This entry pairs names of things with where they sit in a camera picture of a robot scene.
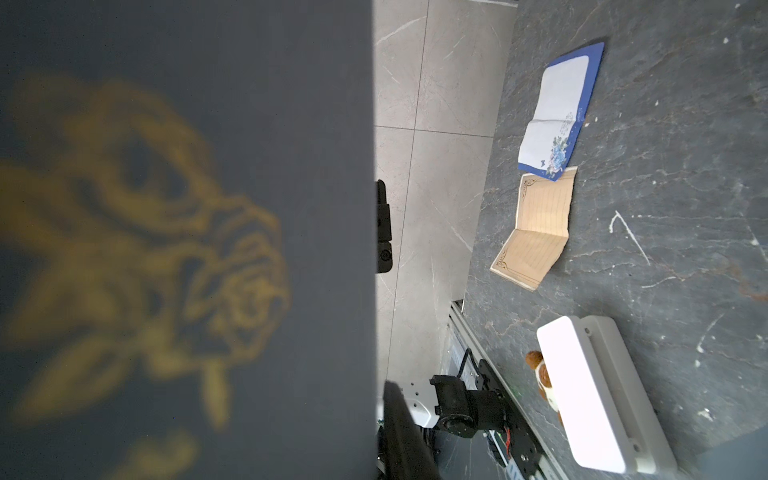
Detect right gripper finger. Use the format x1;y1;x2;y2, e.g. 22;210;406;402
383;381;440;480

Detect grey envelope gold rose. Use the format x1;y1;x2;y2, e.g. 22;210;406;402
1;1;377;479

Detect white blue bordered letter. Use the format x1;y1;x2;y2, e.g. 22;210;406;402
518;42;605;181

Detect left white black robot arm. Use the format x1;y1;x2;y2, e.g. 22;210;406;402
398;301;524;463

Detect brown white dog plush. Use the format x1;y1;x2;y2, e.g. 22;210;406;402
525;351;562;422

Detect white rectangular box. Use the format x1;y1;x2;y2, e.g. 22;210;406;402
537;315;677;475

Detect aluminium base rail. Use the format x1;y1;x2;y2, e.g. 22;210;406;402
429;300;567;479

